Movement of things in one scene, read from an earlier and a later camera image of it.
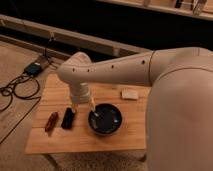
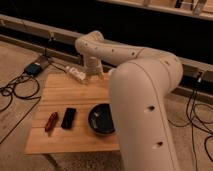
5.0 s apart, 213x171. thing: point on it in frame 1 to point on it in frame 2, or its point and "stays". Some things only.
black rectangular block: x=68 y=118 stays
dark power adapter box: x=33 y=69 stays
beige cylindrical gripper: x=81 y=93 to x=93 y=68
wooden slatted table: x=56 y=95 stays
